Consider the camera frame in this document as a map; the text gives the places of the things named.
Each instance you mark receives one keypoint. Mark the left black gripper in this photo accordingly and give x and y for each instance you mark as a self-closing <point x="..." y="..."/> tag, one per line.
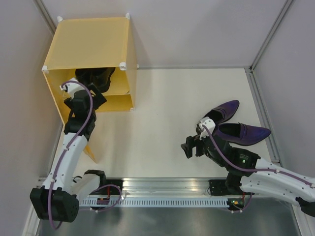
<point x="98" y="99"/>

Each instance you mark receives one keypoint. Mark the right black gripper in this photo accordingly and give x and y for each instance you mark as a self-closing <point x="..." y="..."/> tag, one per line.
<point x="191" y="142"/>

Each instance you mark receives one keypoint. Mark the black leather shoe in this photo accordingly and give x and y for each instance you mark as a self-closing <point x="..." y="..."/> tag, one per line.
<point x="83" y="75"/>

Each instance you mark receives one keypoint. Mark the black pointed loafer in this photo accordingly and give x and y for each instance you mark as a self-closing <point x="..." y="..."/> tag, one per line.
<point x="101" y="78"/>

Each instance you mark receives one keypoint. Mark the purple loafer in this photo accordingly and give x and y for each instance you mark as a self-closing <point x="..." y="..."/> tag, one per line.
<point x="241" y="134"/>
<point x="223" y="112"/>

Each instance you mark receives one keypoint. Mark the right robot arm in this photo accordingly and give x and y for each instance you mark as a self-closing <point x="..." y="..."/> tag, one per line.
<point x="276" y="182"/>

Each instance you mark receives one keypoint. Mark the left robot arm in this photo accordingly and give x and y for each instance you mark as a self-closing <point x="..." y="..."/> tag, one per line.
<point x="59" y="197"/>

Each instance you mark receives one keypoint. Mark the yellow shoe cabinet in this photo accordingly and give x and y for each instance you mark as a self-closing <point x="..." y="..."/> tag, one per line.
<point x="93" y="43"/>

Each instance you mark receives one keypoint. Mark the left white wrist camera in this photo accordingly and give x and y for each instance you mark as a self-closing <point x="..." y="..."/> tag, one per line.
<point x="71" y="87"/>

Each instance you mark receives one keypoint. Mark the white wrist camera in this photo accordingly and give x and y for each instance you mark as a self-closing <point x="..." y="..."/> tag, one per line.
<point x="205" y="127"/>
<point x="71" y="87"/>

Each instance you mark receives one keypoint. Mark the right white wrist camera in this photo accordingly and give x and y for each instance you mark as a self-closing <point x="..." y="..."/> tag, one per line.
<point x="205" y="127"/>

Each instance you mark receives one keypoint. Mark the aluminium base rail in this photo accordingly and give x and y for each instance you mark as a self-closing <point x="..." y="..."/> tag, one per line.
<point x="134" y="187"/>

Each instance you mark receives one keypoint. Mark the white slotted cable duct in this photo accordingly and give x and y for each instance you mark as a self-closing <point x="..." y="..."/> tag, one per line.
<point x="157" y="202"/>

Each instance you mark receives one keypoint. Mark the left aluminium frame post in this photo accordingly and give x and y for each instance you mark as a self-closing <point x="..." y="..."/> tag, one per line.
<point x="45" y="15"/>

